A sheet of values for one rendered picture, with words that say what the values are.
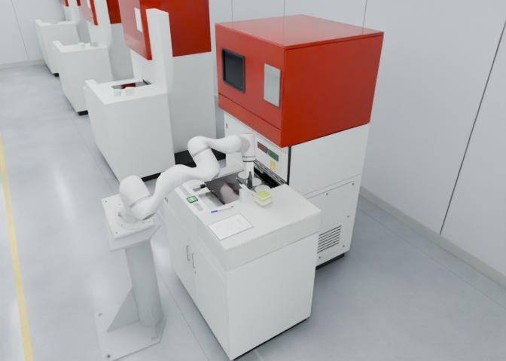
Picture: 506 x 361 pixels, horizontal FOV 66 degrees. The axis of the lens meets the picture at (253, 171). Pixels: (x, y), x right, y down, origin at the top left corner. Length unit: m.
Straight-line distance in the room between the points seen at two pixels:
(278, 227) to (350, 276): 1.30
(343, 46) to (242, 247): 1.27
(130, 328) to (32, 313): 0.75
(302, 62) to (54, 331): 2.39
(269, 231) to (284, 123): 0.63
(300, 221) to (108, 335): 1.54
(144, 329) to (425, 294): 2.06
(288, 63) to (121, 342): 2.05
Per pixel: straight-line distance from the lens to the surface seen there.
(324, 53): 2.30
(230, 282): 2.13
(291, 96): 2.22
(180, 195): 2.39
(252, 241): 2.04
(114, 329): 2.99
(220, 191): 2.51
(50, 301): 3.37
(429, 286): 3.40
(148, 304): 2.78
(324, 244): 3.10
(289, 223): 2.13
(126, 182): 2.01
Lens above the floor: 2.27
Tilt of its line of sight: 30 degrees down
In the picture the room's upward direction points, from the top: straight up
